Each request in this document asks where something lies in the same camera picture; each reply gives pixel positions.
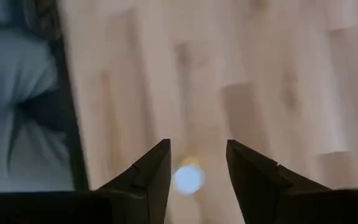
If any black table edge rail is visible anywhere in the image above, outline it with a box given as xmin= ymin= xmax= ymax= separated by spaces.
xmin=32 ymin=0 xmax=90 ymax=191

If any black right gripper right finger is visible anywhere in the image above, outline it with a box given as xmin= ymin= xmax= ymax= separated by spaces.
xmin=226 ymin=139 xmax=331 ymax=224

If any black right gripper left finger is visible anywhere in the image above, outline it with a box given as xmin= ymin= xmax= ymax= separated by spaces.
xmin=96 ymin=138 xmax=172 ymax=224

